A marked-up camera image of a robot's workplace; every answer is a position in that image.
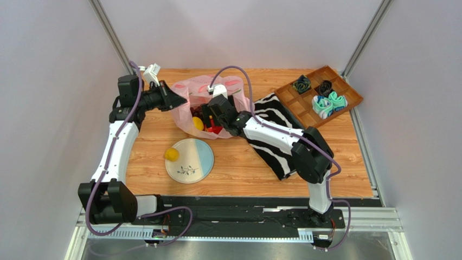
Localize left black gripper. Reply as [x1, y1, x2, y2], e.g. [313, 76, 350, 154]
[137, 81, 187, 113]

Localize red apple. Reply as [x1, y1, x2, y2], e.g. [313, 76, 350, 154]
[206, 126, 223, 134]

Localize dark red grape bunch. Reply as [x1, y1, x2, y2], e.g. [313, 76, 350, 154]
[190, 106, 203, 119]

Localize pink peach plastic bag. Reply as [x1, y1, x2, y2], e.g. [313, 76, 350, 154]
[171, 75, 250, 140]

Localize yellow lemon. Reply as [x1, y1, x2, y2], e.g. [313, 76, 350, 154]
[164, 147, 180, 162]

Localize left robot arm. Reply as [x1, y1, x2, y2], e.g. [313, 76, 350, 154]
[78, 75, 186, 225]

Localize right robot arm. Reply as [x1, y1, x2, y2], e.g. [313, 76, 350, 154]
[207, 95, 333, 218]

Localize zebra striped cloth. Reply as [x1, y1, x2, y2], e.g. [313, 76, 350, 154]
[246, 93, 321, 180]

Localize light blue plate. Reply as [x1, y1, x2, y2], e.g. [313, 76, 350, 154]
[165, 138, 214, 184]

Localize wooden divided tray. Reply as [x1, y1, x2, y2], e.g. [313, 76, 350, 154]
[275, 66, 363, 128]

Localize dark patterned rolled sock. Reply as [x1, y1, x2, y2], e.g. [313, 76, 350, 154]
[292, 75, 311, 94]

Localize mint white rolled sock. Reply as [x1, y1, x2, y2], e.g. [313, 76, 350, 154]
[312, 95, 333, 119]

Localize black rolled sock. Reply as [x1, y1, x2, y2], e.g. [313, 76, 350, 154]
[315, 80, 333, 98]

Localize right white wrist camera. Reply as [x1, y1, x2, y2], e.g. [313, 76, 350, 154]
[207, 84, 228, 99]

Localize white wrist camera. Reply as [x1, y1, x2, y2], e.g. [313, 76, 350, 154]
[207, 84, 228, 99]
[143, 63, 161, 87]

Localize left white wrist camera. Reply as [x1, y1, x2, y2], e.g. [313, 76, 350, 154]
[143, 63, 161, 87]

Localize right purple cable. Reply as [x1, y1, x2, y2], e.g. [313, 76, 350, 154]
[208, 66, 351, 251]

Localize purple cable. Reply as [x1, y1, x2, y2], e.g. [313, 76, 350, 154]
[208, 66, 351, 251]
[85, 60, 193, 248]

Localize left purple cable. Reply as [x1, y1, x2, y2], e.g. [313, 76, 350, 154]
[85, 60, 193, 248]

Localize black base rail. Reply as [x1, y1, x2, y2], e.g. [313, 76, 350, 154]
[95, 194, 383, 239]

